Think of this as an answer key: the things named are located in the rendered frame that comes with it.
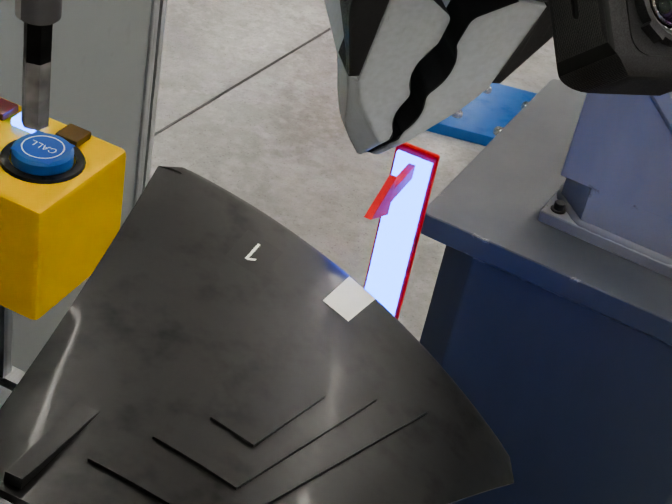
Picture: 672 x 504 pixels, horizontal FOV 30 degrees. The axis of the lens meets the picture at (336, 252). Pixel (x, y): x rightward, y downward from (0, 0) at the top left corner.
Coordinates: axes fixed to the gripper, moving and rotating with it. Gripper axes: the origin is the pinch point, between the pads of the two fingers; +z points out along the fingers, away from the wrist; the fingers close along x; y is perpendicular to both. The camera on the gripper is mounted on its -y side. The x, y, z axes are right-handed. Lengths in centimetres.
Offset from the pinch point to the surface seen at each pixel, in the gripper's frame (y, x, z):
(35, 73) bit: -7.3, 16.4, -9.8
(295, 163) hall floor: 147, -102, 164
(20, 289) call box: 19.5, 4.5, 35.5
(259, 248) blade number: 5.0, -0.6, 13.0
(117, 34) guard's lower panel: 102, -32, 87
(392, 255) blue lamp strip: 8.7, -11.9, 18.6
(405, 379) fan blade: -2.8, -5.8, 13.1
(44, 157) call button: 25.2, 3.2, 29.0
